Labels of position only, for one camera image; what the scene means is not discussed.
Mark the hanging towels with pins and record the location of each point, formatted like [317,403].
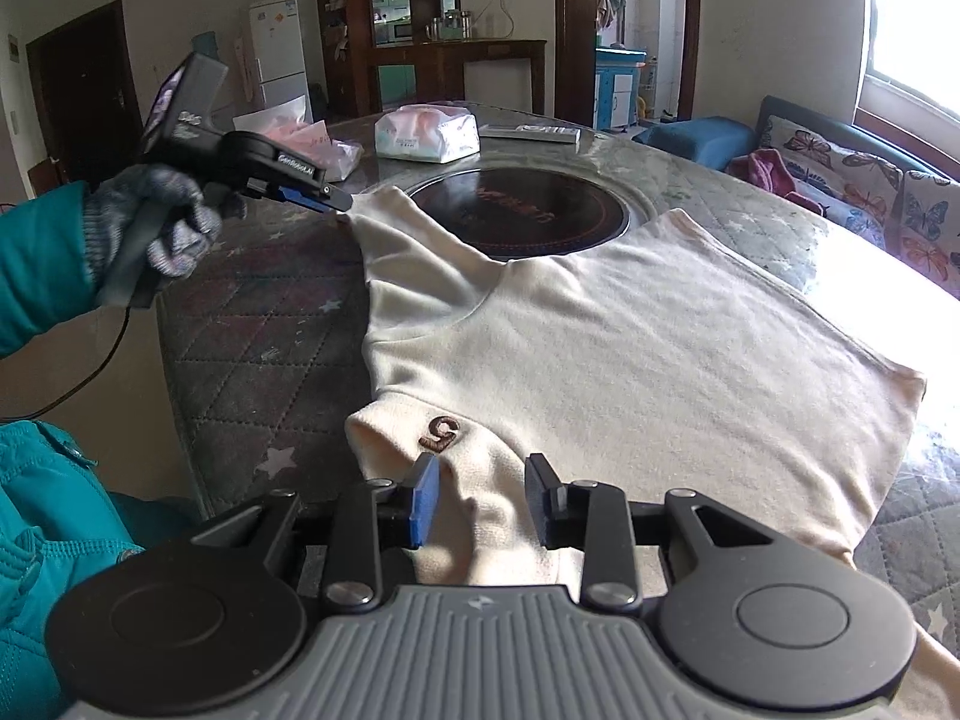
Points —
[611,4]

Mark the person's teal jacket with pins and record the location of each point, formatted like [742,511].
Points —
[52,577]

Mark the butterfly print pillow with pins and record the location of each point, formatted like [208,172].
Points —
[934,232]
[840,157]

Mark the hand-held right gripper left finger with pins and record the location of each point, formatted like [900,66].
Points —
[426,501]

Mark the white tissue pack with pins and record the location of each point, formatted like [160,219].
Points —
[427,135]

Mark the person's left forearm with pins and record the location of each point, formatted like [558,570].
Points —
[41,270]

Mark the pink cloth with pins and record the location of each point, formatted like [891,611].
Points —
[772,176]

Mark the white remote control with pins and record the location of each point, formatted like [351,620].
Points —
[529,133]

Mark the clear plastic bag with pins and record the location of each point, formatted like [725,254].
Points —
[300,139]

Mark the round black induction cooktop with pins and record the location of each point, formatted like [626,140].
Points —
[525,217]

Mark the blue corner sofa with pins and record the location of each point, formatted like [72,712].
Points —
[694,142]

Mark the white refrigerator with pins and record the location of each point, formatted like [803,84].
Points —
[277,52]

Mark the cream sweatshirt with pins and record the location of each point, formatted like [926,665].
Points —
[637,360]

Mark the brown door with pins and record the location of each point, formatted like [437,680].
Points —
[82,97]

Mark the dark wooden door frame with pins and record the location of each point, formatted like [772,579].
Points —
[574,30]

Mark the light blue cabinet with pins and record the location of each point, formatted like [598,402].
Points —
[619,90]

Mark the dark wooden shelf cabinet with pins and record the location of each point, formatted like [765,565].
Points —
[352,52]

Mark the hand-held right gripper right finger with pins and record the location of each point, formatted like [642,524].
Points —
[544,510]

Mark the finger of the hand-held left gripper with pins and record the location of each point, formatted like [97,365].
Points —
[307,199]
[292,184]

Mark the person's left hand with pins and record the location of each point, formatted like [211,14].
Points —
[176,240]

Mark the metal pot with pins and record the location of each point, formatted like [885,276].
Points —
[459,26]

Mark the window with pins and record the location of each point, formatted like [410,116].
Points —
[915,22]

